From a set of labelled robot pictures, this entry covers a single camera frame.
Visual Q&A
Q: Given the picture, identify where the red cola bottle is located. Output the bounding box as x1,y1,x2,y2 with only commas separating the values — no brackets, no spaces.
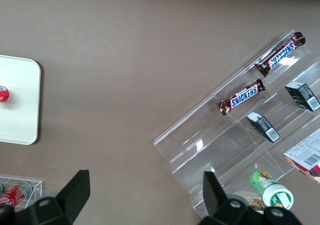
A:
0,181,33,208

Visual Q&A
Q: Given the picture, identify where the clear acrylic stepped display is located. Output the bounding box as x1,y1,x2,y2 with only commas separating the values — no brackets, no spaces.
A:
153,29,320,220

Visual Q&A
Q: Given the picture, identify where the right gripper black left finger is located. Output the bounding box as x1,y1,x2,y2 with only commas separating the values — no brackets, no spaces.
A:
14,169,91,225

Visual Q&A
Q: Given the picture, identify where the red white yogurt cup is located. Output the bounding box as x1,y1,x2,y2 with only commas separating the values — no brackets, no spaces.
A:
0,84,10,103

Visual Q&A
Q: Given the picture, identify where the wicker basket holding foil container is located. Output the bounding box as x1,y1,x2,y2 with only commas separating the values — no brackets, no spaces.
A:
232,190,267,215

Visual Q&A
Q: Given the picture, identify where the Snickers chocolate bar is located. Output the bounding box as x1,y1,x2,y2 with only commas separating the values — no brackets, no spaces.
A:
216,78,266,117
254,31,307,78

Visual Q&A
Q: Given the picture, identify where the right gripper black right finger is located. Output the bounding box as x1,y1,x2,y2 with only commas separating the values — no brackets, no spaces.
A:
198,171,305,225

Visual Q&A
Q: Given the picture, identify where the small black carton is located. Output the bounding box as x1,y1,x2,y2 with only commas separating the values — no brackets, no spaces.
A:
284,81,320,113
246,111,281,143

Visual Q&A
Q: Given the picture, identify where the cream plastic serving tray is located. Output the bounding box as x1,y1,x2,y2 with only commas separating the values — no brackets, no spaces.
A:
0,54,42,146

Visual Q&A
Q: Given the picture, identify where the white red snack box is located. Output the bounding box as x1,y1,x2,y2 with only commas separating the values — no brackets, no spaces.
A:
283,128,320,185

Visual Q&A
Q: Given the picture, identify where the clear acrylic bottle rack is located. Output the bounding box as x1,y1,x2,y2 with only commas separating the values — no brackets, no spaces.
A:
0,176,43,210

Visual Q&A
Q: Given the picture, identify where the green white plastic bottle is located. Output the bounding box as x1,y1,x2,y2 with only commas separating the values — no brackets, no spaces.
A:
249,170,295,211

